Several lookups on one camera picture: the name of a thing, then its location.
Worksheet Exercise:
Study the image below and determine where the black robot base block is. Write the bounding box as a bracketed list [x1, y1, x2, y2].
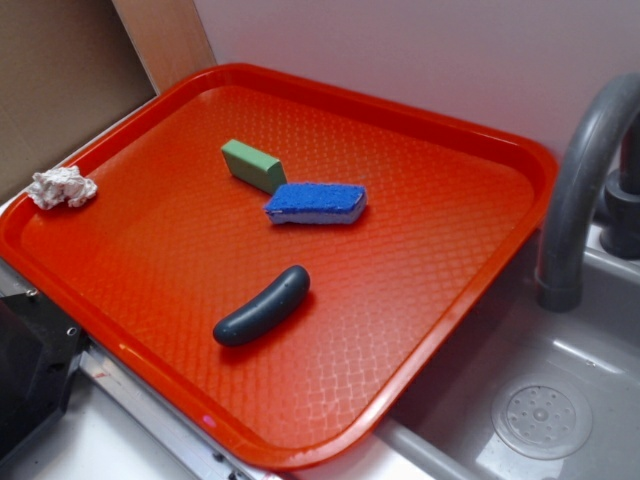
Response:
[1, 289, 88, 464]

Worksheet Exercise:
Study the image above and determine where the dark green plastic pickle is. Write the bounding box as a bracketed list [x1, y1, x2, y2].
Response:
[212, 265, 311, 347]

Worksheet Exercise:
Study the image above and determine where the orange plastic tray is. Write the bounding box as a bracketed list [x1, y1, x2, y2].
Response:
[1, 64, 558, 471]

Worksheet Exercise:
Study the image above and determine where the blue sponge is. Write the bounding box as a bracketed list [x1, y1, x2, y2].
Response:
[263, 182, 368, 225]

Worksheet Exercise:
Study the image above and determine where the green rectangular block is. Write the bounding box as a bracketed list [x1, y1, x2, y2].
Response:
[221, 139, 287, 194]

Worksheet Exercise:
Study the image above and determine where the grey toy faucet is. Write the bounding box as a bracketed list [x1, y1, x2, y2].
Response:
[535, 72, 639, 312]

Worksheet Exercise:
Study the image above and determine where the grey plastic sink basin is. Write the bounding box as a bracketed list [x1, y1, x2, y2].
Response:
[378, 241, 639, 479]

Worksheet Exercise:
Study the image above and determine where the crumpled white paper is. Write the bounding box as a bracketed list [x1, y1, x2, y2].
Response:
[26, 166, 98, 210]

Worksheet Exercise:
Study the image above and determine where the brown cardboard panel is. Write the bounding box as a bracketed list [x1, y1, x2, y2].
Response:
[1, 1, 216, 200]

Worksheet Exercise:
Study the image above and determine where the dark grey faucet knob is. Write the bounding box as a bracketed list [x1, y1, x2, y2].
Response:
[600, 128, 639, 260]

